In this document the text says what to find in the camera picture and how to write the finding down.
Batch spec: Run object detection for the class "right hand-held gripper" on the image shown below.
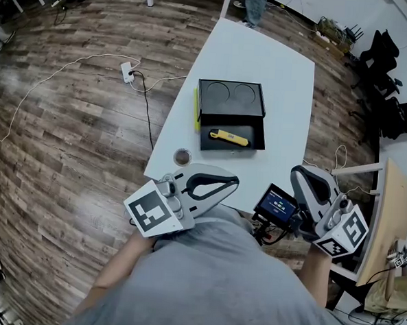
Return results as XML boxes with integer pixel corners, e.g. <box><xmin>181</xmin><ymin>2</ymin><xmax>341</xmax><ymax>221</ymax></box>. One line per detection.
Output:
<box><xmin>285</xmin><ymin>165</ymin><xmax>373</xmax><ymax>261</ymax></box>

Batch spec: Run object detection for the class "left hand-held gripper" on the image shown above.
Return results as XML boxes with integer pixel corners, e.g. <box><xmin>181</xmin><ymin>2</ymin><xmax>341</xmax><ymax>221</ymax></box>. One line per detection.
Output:
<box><xmin>121</xmin><ymin>158</ymin><xmax>241</xmax><ymax>243</ymax></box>

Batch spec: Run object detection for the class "yellow utility knife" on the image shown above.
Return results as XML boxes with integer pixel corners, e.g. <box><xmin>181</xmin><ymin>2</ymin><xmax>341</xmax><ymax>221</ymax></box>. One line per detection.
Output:
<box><xmin>208</xmin><ymin>127</ymin><xmax>253</xmax><ymax>148</ymax></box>

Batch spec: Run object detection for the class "black drawer box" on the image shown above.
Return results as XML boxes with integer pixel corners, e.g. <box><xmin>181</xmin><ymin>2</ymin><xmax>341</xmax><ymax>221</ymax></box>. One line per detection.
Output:
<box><xmin>194</xmin><ymin>77</ymin><xmax>270</xmax><ymax>155</ymax></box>

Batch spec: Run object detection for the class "person's right forearm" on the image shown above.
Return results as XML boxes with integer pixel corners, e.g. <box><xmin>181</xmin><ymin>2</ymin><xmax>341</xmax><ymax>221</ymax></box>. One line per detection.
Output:
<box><xmin>296</xmin><ymin>246</ymin><xmax>333</xmax><ymax>310</ymax></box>

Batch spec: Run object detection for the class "person's left forearm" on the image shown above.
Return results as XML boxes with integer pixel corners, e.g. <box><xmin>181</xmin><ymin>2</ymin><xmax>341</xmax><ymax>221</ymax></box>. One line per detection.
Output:
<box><xmin>73</xmin><ymin>226</ymin><xmax>155</xmax><ymax>321</ymax></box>

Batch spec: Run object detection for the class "small black monitor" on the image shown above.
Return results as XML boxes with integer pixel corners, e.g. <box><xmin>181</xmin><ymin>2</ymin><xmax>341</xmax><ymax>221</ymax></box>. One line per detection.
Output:
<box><xmin>252</xmin><ymin>182</ymin><xmax>301</xmax><ymax>246</ymax></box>

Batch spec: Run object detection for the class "yellow ruler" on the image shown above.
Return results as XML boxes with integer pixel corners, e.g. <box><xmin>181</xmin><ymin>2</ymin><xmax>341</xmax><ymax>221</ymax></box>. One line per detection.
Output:
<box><xmin>190</xmin><ymin>86</ymin><xmax>203</xmax><ymax>132</ymax></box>

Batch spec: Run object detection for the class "light wooden desk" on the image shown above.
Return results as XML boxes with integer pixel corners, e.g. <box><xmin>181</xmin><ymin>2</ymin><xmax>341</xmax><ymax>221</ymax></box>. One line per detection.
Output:
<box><xmin>321</xmin><ymin>154</ymin><xmax>407</xmax><ymax>316</ymax></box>

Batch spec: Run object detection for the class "person's grey shirt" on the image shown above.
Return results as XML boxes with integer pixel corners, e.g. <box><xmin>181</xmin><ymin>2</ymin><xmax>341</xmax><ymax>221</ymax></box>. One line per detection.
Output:
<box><xmin>62</xmin><ymin>194</ymin><xmax>376</xmax><ymax>325</ymax></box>

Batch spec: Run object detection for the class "black office chair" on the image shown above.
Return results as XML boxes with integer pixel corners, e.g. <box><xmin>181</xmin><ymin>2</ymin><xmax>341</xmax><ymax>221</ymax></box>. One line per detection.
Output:
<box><xmin>343</xmin><ymin>26</ymin><xmax>407</xmax><ymax>102</ymax></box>
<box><xmin>347</xmin><ymin>93</ymin><xmax>407</xmax><ymax>147</ymax></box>

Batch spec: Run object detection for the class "large white table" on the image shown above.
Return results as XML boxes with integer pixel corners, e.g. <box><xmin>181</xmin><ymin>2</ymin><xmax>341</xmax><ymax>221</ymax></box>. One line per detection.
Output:
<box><xmin>141</xmin><ymin>12</ymin><xmax>318</xmax><ymax>217</ymax></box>

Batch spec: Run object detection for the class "white power strip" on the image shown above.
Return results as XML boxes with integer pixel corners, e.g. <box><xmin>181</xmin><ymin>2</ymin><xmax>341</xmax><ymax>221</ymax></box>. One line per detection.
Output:
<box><xmin>119</xmin><ymin>60</ymin><xmax>137</xmax><ymax>85</ymax></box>

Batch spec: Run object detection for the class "black router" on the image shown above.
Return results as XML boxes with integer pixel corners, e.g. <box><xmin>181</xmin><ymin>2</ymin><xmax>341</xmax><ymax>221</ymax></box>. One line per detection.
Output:
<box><xmin>343</xmin><ymin>25</ymin><xmax>366</xmax><ymax>44</ymax></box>

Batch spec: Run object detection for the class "white desk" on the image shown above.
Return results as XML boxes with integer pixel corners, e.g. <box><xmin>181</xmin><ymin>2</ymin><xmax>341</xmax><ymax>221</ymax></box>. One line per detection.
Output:
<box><xmin>219</xmin><ymin>0</ymin><xmax>234</xmax><ymax>20</ymax></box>

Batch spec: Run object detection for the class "looped white cable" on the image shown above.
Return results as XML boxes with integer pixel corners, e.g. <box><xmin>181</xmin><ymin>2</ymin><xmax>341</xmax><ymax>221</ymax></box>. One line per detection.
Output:
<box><xmin>299</xmin><ymin>142</ymin><xmax>377</xmax><ymax>197</ymax></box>

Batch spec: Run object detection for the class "round table cable grommet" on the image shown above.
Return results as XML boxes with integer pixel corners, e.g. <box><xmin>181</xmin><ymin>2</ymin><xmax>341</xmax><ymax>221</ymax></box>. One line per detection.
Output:
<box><xmin>172</xmin><ymin>147</ymin><xmax>194</xmax><ymax>168</ymax></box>

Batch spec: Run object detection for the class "black power cable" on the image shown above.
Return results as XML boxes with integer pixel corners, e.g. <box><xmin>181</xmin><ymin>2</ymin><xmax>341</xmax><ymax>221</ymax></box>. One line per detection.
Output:
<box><xmin>123</xmin><ymin>69</ymin><xmax>160</xmax><ymax>153</ymax></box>

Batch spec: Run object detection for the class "cardboard box with cables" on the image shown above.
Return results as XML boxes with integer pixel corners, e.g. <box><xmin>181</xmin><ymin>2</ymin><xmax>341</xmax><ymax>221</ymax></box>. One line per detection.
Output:
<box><xmin>311</xmin><ymin>15</ymin><xmax>354</xmax><ymax>62</ymax></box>

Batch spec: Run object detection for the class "long white extension cable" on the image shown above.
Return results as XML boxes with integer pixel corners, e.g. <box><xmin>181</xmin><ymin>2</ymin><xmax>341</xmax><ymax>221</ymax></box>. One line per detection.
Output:
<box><xmin>0</xmin><ymin>47</ymin><xmax>142</xmax><ymax>154</ymax></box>

